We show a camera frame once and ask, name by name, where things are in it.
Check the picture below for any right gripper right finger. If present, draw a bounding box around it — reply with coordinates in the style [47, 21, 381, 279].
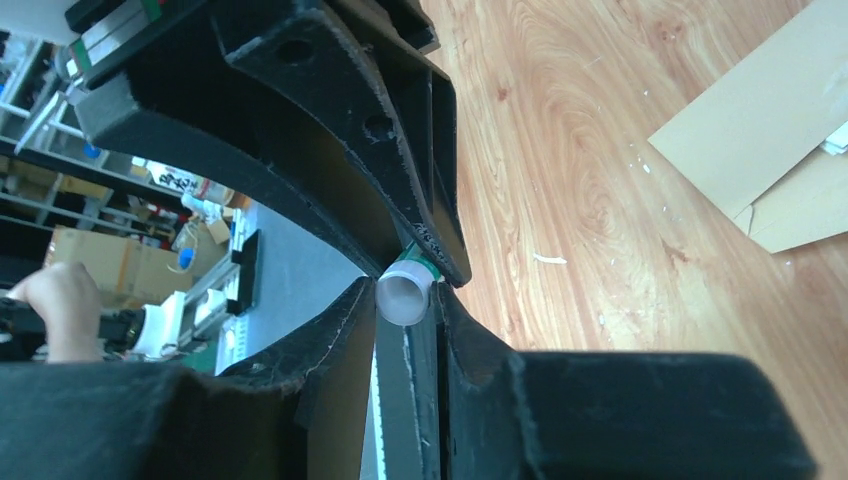
[430, 286, 817, 479]

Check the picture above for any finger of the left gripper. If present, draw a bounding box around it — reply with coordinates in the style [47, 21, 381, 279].
[210, 1, 471, 286]
[75, 13, 401, 276]

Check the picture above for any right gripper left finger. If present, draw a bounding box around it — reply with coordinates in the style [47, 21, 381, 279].
[1, 277, 376, 479]

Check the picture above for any green white glue stick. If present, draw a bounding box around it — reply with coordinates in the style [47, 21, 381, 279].
[376, 243, 442, 327]

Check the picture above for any brown paper envelope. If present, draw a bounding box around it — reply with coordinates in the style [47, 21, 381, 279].
[650, 0, 847, 253]

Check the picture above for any beige letter paper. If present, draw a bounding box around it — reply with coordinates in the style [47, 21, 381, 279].
[820, 122, 848, 156]

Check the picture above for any bystander hand in background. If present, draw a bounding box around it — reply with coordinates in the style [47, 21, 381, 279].
[6, 262, 103, 363]

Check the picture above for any brown cardboard box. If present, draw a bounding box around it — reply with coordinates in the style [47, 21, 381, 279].
[44, 228, 193, 308]

